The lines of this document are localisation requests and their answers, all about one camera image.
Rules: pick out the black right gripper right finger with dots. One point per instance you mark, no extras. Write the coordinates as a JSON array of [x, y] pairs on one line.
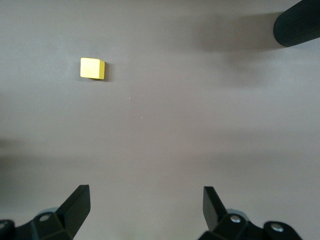
[[215, 215]]

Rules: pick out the black ribbed cylinder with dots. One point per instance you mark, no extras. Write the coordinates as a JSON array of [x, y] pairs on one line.
[[297, 25]]

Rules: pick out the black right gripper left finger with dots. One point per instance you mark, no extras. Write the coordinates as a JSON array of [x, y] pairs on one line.
[[75, 212]]

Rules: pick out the yellow wooden block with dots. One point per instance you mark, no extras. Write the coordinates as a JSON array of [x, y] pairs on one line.
[[91, 68]]

